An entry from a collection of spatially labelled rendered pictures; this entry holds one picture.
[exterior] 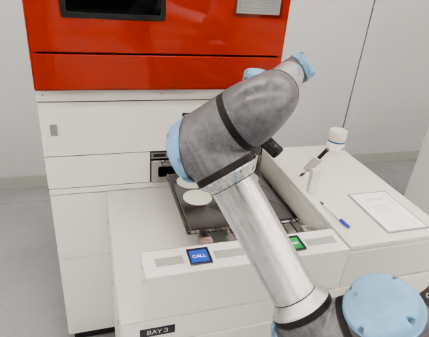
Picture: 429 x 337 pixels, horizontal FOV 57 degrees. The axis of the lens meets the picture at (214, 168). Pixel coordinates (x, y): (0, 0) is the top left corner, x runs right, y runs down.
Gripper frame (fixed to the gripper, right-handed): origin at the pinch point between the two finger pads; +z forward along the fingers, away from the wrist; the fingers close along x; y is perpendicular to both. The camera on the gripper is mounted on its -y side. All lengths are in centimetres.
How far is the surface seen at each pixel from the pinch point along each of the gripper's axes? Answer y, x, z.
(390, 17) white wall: 14, -254, -33
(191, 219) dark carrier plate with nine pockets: 8.5, 20.0, 9.2
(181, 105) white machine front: 32.1, -4.2, -16.1
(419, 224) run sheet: -51, -14, 3
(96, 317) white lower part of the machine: 56, 22, 82
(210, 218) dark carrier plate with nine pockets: 4.2, 15.9, 9.4
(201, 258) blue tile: -8.0, 39.3, 3.0
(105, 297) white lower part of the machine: 53, 19, 71
